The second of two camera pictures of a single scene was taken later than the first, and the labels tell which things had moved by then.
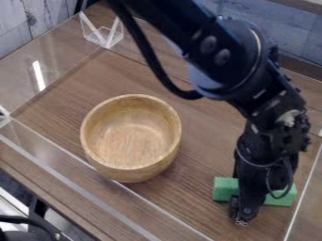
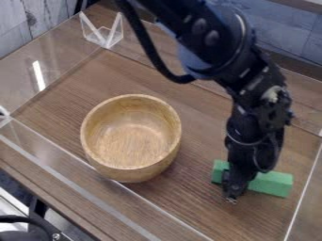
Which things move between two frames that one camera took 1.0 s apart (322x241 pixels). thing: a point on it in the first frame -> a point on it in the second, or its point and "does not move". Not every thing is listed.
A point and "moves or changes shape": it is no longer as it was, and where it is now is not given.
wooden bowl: x=130 y=135 does not move
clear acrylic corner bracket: x=102 y=36 does not move
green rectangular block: x=225 y=188 moves or changes shape
